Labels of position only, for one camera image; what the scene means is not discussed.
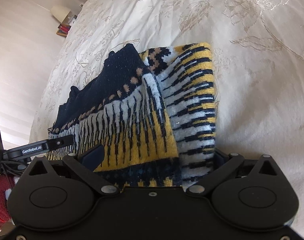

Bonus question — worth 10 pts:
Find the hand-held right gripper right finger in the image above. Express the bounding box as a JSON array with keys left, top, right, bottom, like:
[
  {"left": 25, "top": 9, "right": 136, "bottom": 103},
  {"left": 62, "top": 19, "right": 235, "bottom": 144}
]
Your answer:
[{"left": 186, "top": 149, "right": 282, "bottom": 197}]

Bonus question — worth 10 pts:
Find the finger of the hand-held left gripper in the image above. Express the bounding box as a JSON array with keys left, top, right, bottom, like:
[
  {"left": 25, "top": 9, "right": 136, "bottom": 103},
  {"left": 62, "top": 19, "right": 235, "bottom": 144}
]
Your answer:
[{"left": 48, "top": 134, "right": 75, "bottom": 153}]

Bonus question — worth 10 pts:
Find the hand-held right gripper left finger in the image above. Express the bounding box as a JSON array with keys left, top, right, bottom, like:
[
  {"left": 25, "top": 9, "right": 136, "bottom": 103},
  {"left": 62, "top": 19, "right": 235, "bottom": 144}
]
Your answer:
[{"left": 29, "top": 144, "right": 119, "bottom": 196}]

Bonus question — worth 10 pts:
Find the patterned knit sweater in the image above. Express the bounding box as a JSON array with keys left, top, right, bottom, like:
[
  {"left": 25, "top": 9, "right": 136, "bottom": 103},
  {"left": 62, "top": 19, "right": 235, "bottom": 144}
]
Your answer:
[{"left": 48, "top": 42, "right": 219, "bottom": 188}]

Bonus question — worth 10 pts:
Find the cream embroidered bedspread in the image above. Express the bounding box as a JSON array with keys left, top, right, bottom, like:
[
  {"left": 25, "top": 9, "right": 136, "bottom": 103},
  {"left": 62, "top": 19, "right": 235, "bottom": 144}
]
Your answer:
[{"left": 29, "top": 0, "right": 304, "bottom": 232}]

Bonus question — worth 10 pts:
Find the cream table lamp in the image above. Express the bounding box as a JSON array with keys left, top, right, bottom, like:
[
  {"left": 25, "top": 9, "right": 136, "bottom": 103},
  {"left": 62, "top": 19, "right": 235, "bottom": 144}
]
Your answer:
[{"left": 51, "top": 5, "right": 70, "bottom": 23}]

